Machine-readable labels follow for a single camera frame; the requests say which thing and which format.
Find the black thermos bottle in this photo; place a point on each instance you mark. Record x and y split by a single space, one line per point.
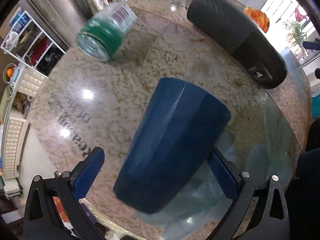
241 37

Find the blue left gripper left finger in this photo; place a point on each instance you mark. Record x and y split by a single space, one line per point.
85 173

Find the white wire shelf rack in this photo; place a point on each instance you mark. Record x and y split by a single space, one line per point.
30 44

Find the blue cup yellow inside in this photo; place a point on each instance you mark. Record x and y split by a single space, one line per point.
179 128

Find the green label glass jar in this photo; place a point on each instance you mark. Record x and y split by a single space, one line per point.
103 34

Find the white tufted bench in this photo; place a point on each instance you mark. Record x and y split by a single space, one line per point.
16 106

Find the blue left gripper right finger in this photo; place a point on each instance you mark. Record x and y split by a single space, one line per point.
226 174

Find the orange plastic jar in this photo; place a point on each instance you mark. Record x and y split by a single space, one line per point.
258 17

